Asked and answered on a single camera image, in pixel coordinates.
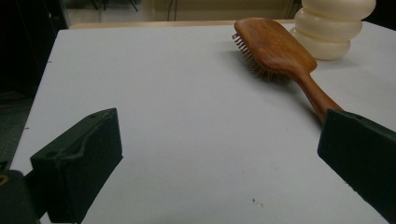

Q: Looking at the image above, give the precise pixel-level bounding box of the cream ribbed holder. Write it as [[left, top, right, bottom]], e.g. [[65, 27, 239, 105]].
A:
[[289, 0, 377, 61]]

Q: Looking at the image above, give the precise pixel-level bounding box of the hanging black cable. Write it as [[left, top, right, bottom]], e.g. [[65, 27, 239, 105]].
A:
[[167, 0, 179, 21]]

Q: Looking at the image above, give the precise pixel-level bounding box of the wooden hairbrush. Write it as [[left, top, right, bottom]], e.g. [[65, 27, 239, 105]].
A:
[[232, 17, 344, 124]]

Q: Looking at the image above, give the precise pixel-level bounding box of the white table mat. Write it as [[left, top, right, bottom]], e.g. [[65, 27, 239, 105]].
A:
[[8, 21, 396, 224]]

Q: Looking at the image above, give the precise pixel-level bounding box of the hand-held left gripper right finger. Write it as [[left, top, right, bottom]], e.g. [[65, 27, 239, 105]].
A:
[[317, 108, 396, 224]]

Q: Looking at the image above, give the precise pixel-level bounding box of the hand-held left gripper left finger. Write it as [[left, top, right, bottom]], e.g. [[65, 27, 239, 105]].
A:
[[23, 107, 123, 224]]

